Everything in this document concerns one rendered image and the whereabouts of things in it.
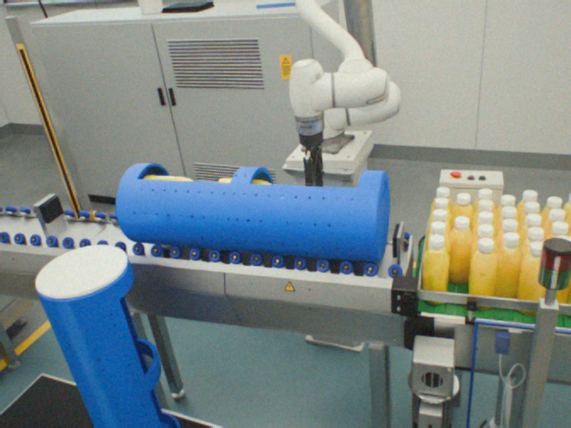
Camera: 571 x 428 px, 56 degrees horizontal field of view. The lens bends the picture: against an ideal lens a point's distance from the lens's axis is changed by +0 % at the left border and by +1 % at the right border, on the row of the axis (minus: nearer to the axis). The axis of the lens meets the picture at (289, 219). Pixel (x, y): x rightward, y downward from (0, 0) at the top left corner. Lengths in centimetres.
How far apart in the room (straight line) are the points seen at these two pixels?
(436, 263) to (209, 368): 158
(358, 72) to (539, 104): 293
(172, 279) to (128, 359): 30
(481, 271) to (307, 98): 68
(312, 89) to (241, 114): 200
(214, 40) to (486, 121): 219
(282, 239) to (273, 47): 186
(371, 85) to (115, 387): 125
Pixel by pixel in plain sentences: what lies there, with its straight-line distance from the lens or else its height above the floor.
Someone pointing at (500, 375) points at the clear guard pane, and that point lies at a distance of 165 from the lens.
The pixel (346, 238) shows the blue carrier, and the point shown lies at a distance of 157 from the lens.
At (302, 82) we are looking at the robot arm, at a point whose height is 151.
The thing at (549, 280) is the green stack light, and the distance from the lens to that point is 130.
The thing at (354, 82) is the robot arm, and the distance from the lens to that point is 157.
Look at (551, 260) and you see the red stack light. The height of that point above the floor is 124.
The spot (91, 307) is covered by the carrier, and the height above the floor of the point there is 98.
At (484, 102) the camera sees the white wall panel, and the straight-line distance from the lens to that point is 442.
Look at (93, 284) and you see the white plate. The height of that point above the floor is 104.
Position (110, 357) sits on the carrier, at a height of 78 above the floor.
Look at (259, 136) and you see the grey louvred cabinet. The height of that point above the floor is 70.
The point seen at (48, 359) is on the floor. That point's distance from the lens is 323.
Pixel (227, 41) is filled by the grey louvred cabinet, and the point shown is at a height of 130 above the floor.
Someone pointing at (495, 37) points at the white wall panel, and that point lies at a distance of 429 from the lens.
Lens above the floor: 193
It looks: 30 degrees down
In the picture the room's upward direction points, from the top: 7 degrees counter-clockwise
